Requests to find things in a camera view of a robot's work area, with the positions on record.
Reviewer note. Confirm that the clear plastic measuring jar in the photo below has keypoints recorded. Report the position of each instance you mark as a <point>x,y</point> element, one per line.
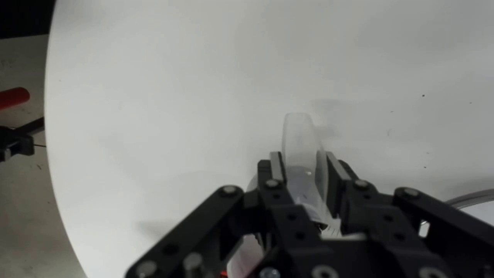
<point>302,148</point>

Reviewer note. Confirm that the black tripod stand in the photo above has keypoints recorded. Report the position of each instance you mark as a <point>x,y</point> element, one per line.
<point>16,141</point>

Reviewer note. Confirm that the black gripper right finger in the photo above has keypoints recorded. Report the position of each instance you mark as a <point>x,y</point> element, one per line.
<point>371,210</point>

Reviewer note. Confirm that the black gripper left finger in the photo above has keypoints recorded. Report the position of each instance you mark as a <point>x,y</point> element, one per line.
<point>280,206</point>

